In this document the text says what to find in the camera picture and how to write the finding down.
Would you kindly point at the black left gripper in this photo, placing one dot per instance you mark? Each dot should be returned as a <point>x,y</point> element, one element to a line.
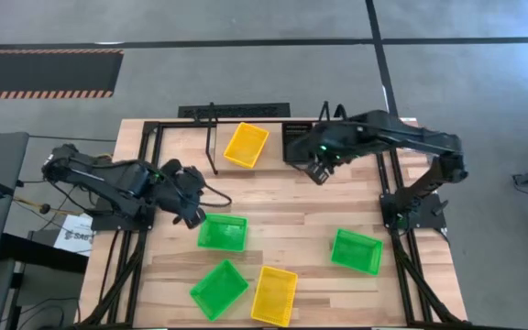
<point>183,188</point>

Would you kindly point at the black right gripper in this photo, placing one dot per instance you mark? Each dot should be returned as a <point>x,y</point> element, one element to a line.
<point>326,153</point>

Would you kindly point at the green slotted plastic basket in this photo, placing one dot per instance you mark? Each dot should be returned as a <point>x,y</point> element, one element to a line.
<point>223,233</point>
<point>357,252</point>
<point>218,289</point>

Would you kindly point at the black slotted plastic basket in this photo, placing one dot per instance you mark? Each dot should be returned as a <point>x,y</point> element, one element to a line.
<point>289,137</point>

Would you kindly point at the yellow slotted plastic basket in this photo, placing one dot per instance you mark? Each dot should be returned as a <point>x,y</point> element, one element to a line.
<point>245,144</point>
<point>274,295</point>

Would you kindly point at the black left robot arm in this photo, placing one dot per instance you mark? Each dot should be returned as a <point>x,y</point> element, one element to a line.
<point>108,179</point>

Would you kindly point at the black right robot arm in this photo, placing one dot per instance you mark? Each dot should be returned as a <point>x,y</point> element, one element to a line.
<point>406,133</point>

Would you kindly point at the white printed paper sheet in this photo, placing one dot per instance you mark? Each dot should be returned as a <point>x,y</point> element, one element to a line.
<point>76,236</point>

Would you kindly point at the black round plug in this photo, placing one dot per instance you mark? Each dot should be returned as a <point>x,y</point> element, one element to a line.
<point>44,209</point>

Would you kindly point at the black bench board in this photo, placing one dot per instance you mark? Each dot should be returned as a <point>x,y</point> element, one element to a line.
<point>39,254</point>

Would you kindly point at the black orange-striped floor mat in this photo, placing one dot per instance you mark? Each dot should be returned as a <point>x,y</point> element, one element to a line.
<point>44,73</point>

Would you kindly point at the black arched bracket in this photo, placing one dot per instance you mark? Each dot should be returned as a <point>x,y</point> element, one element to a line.
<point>340,108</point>

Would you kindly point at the black aluminium rig frame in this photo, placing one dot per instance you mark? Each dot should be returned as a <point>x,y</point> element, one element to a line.
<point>148,125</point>

